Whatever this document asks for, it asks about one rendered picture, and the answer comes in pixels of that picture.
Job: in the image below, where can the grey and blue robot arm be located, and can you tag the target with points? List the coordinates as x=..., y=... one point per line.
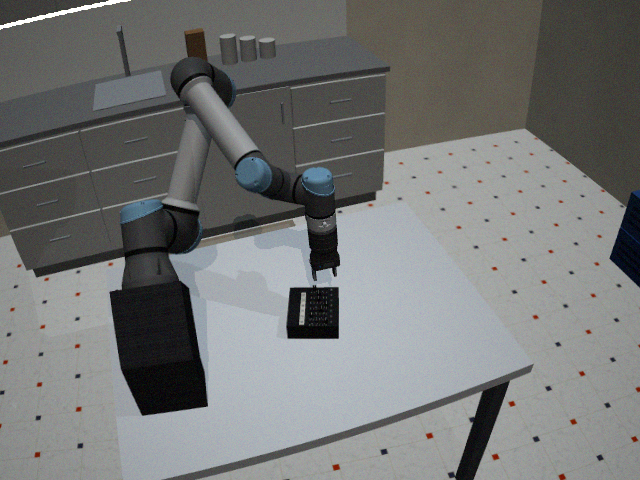
x=149, y=226

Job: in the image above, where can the black lighting desk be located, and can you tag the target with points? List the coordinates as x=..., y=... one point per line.
x=313, y=313

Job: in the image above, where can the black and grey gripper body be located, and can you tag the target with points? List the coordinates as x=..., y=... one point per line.
x=323, y=242

